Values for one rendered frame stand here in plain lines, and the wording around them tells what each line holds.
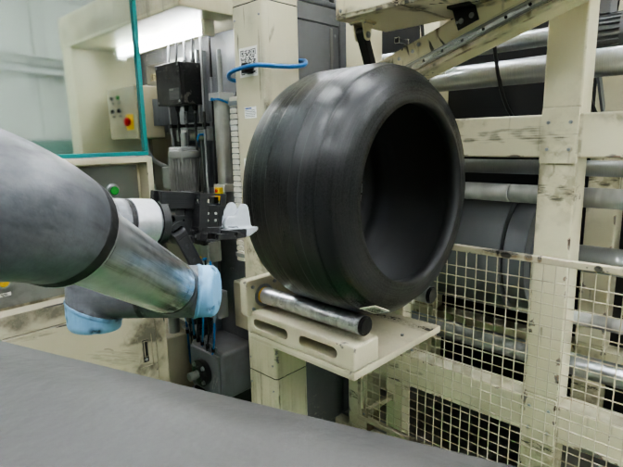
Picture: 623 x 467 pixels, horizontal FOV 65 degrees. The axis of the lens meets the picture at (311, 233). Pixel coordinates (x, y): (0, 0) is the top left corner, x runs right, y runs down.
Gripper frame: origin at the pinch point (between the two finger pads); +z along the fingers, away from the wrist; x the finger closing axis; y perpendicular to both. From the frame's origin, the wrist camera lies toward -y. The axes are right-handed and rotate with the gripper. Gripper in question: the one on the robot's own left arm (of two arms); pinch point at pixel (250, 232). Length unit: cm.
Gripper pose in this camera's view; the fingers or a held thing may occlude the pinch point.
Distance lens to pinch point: 92.8
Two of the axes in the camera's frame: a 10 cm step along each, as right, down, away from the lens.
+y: 0.6, -9.9, -1.0
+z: 6.9, -0.3, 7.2
